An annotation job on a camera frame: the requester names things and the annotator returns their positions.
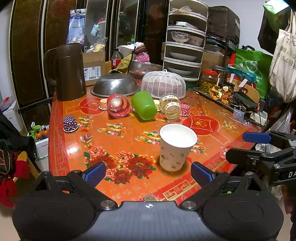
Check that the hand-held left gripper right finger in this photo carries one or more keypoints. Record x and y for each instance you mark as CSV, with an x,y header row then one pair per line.
x,y
201,175

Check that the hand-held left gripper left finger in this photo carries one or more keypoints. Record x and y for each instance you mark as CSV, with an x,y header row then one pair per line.
x,y
94,174

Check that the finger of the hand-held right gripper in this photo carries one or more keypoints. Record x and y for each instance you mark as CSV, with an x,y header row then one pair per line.
x,y
256,137
245,157

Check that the white floral paper cup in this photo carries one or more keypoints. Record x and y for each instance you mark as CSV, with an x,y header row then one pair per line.
x,y
174,155

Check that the purple dotted small cup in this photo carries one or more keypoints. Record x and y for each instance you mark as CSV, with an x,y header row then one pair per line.
x,y
70,124

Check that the red dotted small cup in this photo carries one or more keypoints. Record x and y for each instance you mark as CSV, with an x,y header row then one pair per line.
x,y
185,110
103,104

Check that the red tinted glass cup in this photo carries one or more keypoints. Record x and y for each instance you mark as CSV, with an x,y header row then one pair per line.
x,y
118,105

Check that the green plastic cup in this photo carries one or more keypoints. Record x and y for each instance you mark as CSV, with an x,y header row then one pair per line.
x,y
144,105

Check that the white plastic bag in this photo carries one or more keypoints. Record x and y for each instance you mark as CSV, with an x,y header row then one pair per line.
x,y
281,121

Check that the small clear sign stand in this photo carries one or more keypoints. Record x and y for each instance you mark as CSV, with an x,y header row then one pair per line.
x,y
239,114

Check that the black tray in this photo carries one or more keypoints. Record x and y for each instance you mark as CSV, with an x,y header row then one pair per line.
x,y
231,109

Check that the red floral tablecloth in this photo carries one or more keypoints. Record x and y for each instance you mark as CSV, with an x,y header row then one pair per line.
x,y
129,148

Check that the coin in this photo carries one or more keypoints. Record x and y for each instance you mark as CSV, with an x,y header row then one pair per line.
x,y
148,198

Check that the dried orange peels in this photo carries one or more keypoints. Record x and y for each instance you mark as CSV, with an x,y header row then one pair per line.
x,y
219,91

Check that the white box of bottles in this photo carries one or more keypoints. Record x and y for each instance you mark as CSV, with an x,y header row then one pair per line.
x,y
40,141

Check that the green tote bag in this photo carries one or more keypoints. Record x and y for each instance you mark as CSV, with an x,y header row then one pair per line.
x,y
253,69

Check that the wooden chair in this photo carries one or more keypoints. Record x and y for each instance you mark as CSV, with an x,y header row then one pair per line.
x,y
26,164

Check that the steel thermos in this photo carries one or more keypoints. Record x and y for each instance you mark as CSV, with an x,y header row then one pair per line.
x,y
222,75

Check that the beige canvas tote bag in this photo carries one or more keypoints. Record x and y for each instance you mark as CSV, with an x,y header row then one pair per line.
x,y
285,69

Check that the red lidded glass jar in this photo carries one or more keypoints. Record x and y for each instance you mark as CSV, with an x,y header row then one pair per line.
x,y
208,81

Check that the clear glass jar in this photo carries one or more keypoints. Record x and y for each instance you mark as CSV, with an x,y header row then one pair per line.
x,y
170,106

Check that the gold jar lid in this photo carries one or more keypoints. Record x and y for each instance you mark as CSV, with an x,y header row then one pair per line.
x,y
158,105

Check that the red cloth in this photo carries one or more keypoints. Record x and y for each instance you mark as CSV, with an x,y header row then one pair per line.
x,y
9,183

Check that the black jacket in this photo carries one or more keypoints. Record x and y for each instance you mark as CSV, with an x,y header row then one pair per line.
x,y
11,136

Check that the steel colander bowl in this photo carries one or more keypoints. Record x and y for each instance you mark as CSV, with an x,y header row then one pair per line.
x,y
114,85

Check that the white mesh food cover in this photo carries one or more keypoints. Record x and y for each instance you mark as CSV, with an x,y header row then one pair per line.
x,y
163,83

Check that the white carton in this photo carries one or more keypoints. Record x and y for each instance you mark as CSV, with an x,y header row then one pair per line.
x,y
10,115

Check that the brown plastic pitcher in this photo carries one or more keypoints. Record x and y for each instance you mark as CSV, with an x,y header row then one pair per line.
x,y
68,71

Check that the cardboard box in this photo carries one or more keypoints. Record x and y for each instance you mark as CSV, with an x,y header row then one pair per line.
x,y
94,66

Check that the white plate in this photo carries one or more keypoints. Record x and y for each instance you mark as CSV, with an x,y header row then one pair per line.
x,y
182,55

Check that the olive cloth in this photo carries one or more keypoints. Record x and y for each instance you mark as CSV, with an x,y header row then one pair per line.
x,y
124,64

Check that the steel basin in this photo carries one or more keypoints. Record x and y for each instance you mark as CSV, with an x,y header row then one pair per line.
x,y
144,69

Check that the cola bottle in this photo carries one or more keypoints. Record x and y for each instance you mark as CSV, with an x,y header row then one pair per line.
x,y
116,59

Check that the black bag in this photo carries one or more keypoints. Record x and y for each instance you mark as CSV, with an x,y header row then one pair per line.
x,y
223,24

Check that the white tiered mesh food rack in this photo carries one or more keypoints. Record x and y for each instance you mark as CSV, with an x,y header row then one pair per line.
x,y
185,41

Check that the green paper bag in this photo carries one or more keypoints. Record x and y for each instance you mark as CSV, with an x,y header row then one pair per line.
x,y
275,17

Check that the pink cloth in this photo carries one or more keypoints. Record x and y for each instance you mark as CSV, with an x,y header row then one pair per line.
x,y
143,57

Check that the floral ceramic bowl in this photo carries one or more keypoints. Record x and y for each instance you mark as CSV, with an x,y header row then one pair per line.
x,y
180,36

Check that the blue snack packet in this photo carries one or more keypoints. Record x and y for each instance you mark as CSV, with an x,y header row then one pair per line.
x,y
75,27

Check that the dark wooden cabinet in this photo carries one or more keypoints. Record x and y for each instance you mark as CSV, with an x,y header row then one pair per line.
x,y
69,27

